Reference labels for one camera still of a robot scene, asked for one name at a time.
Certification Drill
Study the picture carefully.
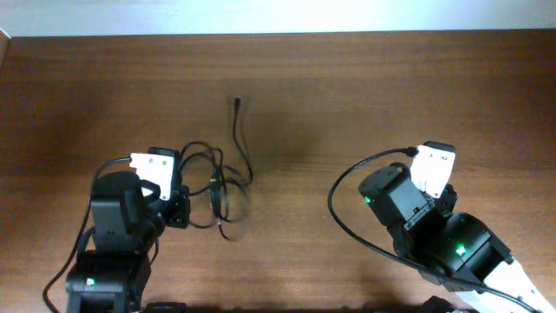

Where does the right camera cable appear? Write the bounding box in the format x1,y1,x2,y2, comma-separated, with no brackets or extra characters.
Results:
327,146,544,313

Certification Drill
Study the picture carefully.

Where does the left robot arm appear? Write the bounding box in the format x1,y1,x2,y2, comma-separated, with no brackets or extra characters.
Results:
65,147,190,312

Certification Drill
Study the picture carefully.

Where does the camera cable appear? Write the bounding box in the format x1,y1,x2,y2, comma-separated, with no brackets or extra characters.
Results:
41,156,132,313
327,146,544,313

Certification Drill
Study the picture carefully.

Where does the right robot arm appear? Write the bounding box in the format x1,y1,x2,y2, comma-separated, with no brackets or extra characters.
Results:
359,141,555,312

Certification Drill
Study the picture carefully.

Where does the left camera cable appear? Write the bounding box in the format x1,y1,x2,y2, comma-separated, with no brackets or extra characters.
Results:
41,156,132,313

